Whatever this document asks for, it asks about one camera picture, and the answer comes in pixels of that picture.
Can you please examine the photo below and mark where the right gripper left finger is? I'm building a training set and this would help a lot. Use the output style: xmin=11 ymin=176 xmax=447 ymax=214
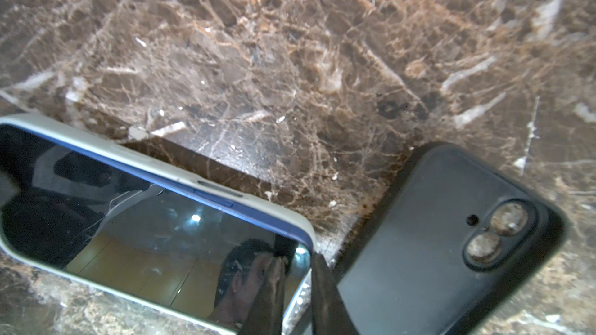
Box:
xmin=238 ymin=257 xmax=287 ymax=335

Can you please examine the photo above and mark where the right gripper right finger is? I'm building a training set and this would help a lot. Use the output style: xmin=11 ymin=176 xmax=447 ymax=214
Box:
xmin=311 ymin=253 xmax=359 ymax=335

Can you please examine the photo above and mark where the light blue case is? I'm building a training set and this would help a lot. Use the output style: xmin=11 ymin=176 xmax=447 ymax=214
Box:
xmin=0 ymin=112 xmax=318 ymax=335

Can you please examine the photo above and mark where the black phone case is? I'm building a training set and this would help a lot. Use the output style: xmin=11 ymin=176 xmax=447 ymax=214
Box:
xmin=334 ymin=142 xmax=568 ymax=334

